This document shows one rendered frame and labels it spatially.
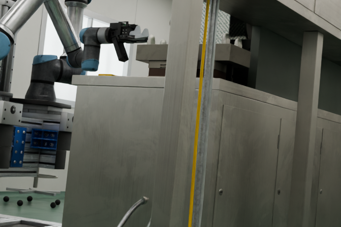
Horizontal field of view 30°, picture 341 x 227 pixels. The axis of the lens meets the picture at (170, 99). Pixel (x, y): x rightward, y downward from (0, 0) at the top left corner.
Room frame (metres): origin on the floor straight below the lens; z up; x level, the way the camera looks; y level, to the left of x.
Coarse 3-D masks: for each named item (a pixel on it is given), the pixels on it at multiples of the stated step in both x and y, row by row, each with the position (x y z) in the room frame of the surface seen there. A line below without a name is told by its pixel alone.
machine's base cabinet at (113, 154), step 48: (96, 96) 2.40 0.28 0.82; (144, 96) 2.28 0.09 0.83; (240, 96) 2.24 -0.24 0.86; (96, 144) 2.39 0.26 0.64; (144, 144) 2.27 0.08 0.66; (192, 144) 2.16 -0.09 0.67; (240, 144) 2.27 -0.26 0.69; (288, 144) 2.63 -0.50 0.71; (336, 144) 3.14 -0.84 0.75; (96, 192) 2.37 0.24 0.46; (144, 192) 2.26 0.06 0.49; (240, 192) 2.29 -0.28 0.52; (288, 192) 2.67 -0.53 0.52; (336, 192) 3.19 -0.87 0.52
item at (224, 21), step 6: (204, 12) 2.46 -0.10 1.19; (222, 12) 2.42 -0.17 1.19; (204, 18) 2.46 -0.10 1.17; (222, 18) 2.41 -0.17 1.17; (228, 18) 2.40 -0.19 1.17; (222, 24) 2.41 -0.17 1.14; (228, 24) 2.40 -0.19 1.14; (222, 30) 2.41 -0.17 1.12; (228, 30) 2.40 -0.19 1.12; (216, 36) 2.42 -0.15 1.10; (216, 42) 2.42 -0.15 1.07
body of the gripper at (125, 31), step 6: (114, 24) 2.68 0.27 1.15; (120, 24) 2.64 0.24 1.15; (126, 24) 2.63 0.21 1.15; (132, 24) 2.66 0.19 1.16; (108, 30) 2.68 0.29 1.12; (114, 30) 2.69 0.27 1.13; (120, 30) 2.64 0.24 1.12; (126, 30) 2.64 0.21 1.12; (132, 30) 2.66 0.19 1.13; (108, 36) 2.68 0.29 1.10; (120, 36) 2.64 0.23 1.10; (108, 42) 2.70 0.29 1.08; (120, 42) 2.67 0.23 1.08; (126, 42) 2.67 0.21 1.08; (132, 42) 2.66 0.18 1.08
